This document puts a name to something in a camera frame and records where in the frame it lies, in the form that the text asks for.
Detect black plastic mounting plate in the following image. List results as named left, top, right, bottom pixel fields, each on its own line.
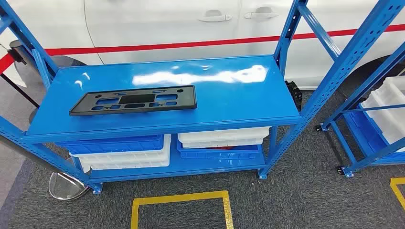
left=69, top=85, right=197, bottom=116

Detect blue metal shelf rack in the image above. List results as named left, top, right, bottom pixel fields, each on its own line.
left=0, top=0, right=405, bottom=195

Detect white plastic crate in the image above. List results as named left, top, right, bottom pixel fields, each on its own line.
left=181, top=138, right=265, bottom=149
left=381, top=75, right=405, bottom=105
left=79, top=157, right=171, bottom=173
left=361, top=90, right=405, bottom=145
left=178, top=126, right=271, bottom=145
left=69, top=135, right=172, bottom=162

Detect blue plastic crate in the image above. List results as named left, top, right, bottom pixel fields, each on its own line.
left=176, top=139, right=263, bottom=161
left=57, top=134, right=165, bottom=156
left=343, top=104, right=405, bottom=166

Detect red barrier belt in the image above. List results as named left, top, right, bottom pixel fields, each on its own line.
left=44, top=23, right=405, bottom=58
left=0, top=53, right=16, bottom=75

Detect black ribbed object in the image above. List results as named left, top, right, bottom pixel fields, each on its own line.
left=284, top=80, right=303, bottom=112

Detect white car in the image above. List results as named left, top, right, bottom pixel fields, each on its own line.
left=0, top=0, right=405, bottom=90

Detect blue wheeled rack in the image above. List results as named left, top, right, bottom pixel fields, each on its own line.
left=315, top=41, right=405, bottom=178

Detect white car door handle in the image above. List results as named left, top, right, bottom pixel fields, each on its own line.
left=244, top=7, right=280, bottom=20
left=198, top=9, right=233, bottom=23

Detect chrome stanchion post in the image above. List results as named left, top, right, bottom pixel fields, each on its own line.
left=0, top=135, right=91, bottom=202

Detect black-headed belt post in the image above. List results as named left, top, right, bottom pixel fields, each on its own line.
left=9, top=40, right=29, bottom=66

